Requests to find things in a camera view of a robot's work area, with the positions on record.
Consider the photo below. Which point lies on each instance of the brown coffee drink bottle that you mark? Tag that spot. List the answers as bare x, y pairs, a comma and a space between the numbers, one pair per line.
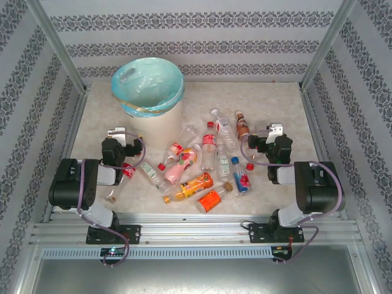
242, 127

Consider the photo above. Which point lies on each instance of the red bottle cap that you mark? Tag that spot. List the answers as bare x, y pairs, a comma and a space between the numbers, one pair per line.
250, 167

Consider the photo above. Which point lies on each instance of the small clear bottle green-white label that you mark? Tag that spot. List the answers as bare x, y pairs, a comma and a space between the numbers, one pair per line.
150, 171

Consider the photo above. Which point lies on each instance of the clear bottle red-white label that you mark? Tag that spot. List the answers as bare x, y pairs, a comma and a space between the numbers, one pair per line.
223, 125

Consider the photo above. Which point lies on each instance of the blue label bottle blue cap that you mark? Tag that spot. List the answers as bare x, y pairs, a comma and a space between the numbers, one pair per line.
241, 177

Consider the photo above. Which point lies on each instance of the clear bottle green label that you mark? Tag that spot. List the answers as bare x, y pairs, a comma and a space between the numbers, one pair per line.
223, 163

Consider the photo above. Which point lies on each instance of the clear cola bottle red label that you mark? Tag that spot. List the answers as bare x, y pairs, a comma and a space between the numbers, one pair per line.
209, 144
129, 171

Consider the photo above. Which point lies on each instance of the pink drink bottle white cap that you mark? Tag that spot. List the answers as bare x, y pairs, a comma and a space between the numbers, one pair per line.
180, 167

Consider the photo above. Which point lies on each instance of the orange juice bottle orange cap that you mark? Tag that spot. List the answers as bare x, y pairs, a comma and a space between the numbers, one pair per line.
196, 183

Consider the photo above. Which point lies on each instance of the orange label bottle brown cap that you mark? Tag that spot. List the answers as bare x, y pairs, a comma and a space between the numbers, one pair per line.
209, 200

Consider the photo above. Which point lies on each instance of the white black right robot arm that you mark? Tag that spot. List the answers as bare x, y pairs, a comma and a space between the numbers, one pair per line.
321, 190

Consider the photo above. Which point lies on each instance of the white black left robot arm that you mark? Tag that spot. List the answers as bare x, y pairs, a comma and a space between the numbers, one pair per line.
73, 183

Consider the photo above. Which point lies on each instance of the cream plastic waste bin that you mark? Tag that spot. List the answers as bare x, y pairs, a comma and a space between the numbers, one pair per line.
153, 128

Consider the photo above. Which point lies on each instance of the beige trash bin blue liner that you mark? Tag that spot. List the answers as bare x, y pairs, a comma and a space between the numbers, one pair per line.
144, 85

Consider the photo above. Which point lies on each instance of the clear bottle orange-red label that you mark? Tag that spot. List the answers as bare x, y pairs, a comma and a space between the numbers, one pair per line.
175, 149

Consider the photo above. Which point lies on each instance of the small circuit board green light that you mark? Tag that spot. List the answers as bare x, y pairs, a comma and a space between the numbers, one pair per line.
113, 251

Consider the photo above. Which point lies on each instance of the grey sheet metal shelf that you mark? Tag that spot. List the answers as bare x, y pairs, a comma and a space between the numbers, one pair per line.
196, 275

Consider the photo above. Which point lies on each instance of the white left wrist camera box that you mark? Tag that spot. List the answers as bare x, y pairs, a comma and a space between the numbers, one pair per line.
118, 134

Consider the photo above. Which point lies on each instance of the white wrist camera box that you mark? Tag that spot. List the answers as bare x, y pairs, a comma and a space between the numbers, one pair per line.
275, 130
118, 134

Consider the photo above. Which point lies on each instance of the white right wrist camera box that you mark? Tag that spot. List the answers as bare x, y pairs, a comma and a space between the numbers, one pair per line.
275, 130

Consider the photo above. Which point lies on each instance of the aluminium right side rail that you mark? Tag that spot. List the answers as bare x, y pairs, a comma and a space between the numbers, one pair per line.
315, 122

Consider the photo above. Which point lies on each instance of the aluminium left side rail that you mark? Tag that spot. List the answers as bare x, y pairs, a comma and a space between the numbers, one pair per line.
65, 153

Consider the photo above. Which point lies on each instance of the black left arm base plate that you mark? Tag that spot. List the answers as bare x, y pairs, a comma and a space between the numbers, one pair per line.
131, 234

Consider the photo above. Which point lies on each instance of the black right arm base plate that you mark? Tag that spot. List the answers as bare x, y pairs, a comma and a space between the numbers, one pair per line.
260, 232

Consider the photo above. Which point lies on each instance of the aluminium mounting rail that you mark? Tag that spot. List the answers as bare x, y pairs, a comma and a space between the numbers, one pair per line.
196, 228

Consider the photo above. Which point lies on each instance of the aluminium left frame post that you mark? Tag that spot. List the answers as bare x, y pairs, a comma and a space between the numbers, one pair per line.
58, 46

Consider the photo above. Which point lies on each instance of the aluminium frame post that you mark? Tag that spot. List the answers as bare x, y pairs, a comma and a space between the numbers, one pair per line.
327, 43
58, 46

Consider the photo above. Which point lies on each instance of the aluminium right frame post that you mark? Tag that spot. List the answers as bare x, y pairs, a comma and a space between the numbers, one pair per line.
327, 43

